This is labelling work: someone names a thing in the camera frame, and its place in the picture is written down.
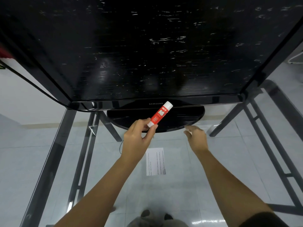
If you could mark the person's left hand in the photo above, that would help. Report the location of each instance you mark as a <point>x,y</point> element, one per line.
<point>135,144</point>

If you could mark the grey trousers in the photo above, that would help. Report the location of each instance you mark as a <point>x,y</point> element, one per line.
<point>151,223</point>

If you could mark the person's right hand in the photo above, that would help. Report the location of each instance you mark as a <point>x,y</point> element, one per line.
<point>197,139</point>

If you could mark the black metal table frame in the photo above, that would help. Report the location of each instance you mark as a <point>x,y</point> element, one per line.
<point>47,163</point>

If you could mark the red and white glue stick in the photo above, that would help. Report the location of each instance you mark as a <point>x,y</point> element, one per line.
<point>159,115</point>

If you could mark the person's left forearm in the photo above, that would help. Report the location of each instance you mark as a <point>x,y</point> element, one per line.
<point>99,196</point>

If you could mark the white metal chair frame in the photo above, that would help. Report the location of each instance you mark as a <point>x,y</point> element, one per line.
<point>294,59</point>

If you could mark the person's shoe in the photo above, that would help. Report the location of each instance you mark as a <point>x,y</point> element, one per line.
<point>168,216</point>
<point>145,213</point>

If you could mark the black shirt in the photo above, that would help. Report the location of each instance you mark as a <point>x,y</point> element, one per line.
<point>262,221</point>

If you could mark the person's right shoe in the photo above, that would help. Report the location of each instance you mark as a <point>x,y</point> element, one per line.
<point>168,216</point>

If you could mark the person's right forearm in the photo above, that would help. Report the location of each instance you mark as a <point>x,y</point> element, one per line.
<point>229,186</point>

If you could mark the black flat-screen television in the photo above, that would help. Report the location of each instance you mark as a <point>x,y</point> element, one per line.
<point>151,49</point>

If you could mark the white printed paper slip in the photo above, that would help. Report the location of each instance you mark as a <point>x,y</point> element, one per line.
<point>155,161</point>

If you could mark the person's left shoe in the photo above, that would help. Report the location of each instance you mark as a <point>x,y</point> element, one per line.
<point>145,213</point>

